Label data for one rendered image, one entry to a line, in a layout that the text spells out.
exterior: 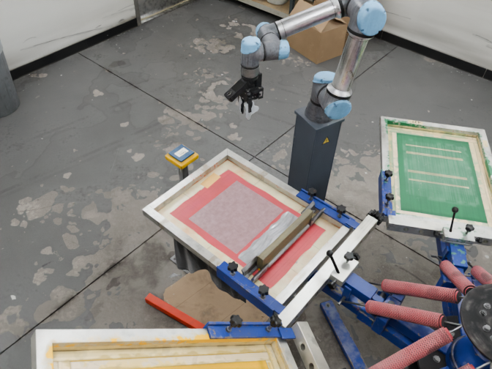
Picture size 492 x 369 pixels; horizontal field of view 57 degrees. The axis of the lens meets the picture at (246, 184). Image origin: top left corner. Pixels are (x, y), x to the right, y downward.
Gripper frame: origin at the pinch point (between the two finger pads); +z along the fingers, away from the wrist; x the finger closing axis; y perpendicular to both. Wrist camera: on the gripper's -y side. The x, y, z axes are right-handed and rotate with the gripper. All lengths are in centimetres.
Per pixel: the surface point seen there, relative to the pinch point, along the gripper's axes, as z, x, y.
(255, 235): 41, -34, -13
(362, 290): 32, -83, 5
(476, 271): 28, -101, 48
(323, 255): 37, -60, 5
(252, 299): 38, -62, -32
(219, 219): 40.7, -17.2, -22.8
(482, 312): 5, -118, 16
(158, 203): 37, 3, -44
